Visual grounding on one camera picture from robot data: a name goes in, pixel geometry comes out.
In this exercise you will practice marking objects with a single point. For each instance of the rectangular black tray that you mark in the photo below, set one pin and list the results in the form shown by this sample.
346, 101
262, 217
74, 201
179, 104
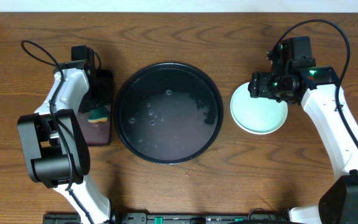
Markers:
98, 134

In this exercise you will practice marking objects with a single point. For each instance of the light blue plate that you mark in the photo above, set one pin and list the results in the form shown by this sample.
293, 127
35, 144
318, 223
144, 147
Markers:
256, 115

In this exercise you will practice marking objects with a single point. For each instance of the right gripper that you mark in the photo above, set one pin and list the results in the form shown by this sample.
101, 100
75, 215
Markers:
259, 84

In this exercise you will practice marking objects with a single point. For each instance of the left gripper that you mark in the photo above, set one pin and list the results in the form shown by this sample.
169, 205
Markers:
104, 98

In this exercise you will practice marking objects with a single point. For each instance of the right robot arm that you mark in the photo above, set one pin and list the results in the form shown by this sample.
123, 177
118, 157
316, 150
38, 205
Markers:
316, 89

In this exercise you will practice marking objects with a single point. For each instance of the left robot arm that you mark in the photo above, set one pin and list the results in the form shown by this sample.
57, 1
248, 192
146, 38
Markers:
54, 144

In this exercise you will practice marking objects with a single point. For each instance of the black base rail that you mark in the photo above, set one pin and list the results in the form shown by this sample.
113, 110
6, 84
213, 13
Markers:
144, 218

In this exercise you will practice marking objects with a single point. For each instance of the green and yellow sponge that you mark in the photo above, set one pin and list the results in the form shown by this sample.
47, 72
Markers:
98, 115

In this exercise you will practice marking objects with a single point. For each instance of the round black serving tray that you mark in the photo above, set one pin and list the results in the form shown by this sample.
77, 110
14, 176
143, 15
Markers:
168, 113

